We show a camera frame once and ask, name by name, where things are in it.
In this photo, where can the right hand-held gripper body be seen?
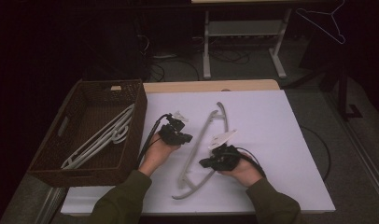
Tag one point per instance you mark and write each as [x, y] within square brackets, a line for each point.
[223, 137]

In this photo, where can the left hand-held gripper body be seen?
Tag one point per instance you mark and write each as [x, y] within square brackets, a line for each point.
[172, 137]

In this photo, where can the grey plastic clothes hanger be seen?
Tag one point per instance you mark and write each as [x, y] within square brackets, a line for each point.
[85, 152]
[97, 138]
[197, 146]
[120, 137]

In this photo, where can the brown wicker basket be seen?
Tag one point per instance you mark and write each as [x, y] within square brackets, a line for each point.
[85, 102]

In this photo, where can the person's left hand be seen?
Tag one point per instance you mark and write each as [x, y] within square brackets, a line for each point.
[156, 154]

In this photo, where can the person's right hand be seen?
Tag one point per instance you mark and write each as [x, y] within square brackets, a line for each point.
[246, 172]

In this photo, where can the white table sheet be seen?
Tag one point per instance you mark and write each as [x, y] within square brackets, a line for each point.
[271, 124]

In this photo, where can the power strip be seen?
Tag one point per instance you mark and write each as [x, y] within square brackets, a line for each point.
[237, 37]

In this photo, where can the white metal rack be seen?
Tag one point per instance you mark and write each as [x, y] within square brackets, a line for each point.
[243, 28]

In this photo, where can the black metal stand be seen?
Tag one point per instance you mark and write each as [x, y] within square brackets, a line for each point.
[343, 93]

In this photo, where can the metal floor rail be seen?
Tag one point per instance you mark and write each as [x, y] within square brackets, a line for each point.
[365, 149]

